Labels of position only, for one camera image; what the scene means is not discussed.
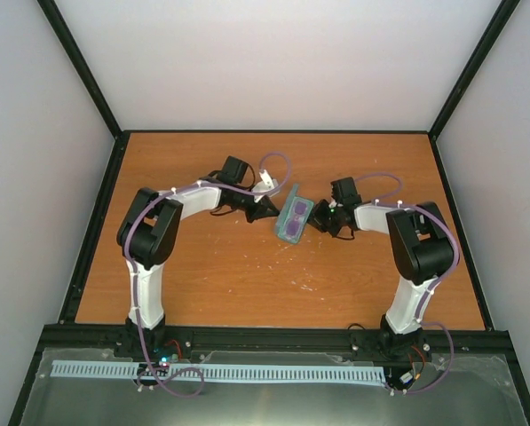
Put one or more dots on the light blue slotted cable duct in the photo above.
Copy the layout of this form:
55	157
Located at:
225	373

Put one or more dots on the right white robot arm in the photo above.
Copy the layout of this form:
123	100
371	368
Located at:
424	251

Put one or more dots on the pink translucent sunglasses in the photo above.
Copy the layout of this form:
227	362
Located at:
296	219

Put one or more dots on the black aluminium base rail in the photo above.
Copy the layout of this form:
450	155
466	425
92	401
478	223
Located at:
355	344

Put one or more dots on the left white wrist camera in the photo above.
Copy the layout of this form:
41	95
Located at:
266	186

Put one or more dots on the grey glasses case green lining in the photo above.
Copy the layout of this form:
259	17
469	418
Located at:
279	227

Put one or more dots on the clear plastic sheet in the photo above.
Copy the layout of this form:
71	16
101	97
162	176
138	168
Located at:
462	390

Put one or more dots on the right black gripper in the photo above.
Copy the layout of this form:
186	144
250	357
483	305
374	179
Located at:
317	219

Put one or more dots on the black enclosure frame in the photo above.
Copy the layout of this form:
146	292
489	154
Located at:
489	339

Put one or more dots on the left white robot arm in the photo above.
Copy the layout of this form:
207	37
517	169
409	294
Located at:
148	233

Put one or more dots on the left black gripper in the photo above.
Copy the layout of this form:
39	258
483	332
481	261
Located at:
261	211

